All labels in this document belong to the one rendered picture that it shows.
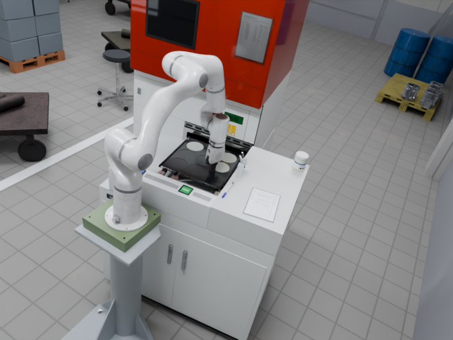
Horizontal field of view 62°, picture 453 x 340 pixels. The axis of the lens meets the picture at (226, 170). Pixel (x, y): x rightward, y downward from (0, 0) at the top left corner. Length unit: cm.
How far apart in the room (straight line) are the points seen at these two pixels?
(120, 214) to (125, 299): 58
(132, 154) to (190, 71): 39
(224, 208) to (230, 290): 51
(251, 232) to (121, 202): 59
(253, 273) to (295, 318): 81
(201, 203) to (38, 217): 166
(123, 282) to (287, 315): 115
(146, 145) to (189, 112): 86
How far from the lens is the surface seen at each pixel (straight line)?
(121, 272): 194
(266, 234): 171
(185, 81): 149
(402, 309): 306
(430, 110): 613
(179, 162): 209
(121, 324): 232
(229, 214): 172
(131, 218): 171
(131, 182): 159
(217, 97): 174
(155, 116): 151
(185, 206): 180
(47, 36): 553
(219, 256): 191
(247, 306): 211
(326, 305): 280
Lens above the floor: 210
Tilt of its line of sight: 35 degrees down
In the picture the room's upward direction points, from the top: 11 degrees clockwise
